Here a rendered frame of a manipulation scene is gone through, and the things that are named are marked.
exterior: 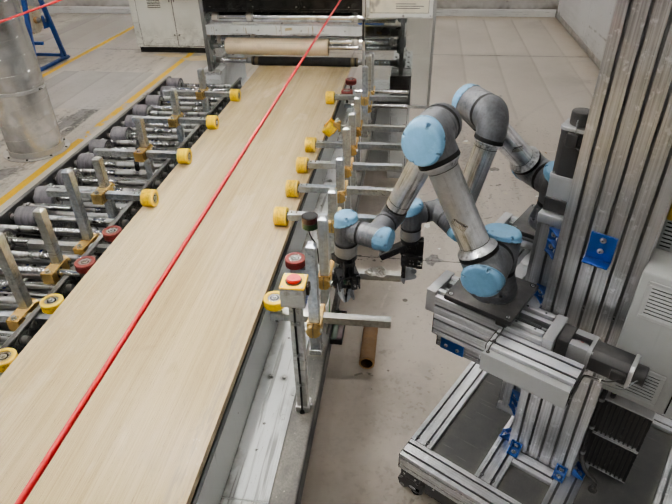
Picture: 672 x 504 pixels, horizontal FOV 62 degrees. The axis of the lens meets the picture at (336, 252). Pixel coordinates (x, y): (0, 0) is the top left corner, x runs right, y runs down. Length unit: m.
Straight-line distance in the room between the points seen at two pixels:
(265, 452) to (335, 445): 0.81
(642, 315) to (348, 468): 1.40
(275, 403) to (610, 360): 1.08
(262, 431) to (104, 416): 0.51
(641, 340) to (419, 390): 1.33
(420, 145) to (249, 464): 1.11
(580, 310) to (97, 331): 1.57
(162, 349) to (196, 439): 0.39
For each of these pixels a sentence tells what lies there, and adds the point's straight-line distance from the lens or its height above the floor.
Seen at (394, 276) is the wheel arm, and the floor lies 0.86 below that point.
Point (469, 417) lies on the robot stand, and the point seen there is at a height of 0.21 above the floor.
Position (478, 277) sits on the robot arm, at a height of 1.22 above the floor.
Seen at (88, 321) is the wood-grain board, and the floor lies 0.90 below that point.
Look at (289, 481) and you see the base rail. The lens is 1.75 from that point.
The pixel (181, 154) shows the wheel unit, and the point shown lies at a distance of 3.01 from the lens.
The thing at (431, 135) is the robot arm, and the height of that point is 1.60.
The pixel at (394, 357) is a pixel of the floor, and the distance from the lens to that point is 3.05.
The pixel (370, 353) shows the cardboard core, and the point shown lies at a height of 0.08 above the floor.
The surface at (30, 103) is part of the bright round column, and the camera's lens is 5.77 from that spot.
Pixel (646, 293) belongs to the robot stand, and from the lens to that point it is 1.77.
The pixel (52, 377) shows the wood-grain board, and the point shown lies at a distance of 1.94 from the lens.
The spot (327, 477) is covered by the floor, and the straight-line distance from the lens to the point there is 2.59.
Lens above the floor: 2.16
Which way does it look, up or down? 34 degrees down
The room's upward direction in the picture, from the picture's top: 1 degrees counter-clockwise
